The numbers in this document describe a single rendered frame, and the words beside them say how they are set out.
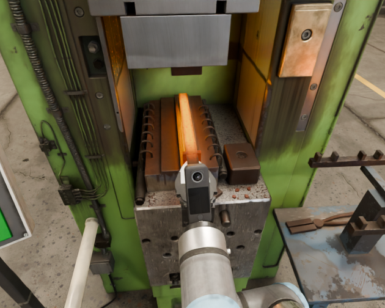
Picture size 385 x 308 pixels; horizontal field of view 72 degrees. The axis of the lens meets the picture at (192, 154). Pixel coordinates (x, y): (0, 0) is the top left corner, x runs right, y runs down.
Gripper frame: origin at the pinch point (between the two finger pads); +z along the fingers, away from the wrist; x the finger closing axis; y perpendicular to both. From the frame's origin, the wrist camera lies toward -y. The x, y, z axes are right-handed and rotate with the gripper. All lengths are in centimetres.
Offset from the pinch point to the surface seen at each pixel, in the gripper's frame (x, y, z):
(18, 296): -57, 47, -8
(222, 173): 8.7, 7.9, 3.2
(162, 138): -7.7, 5.7, 17.7
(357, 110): 196, 108, 187
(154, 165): -10.0, 6.5, 6.3
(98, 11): -16.0, -32.8, 3.4
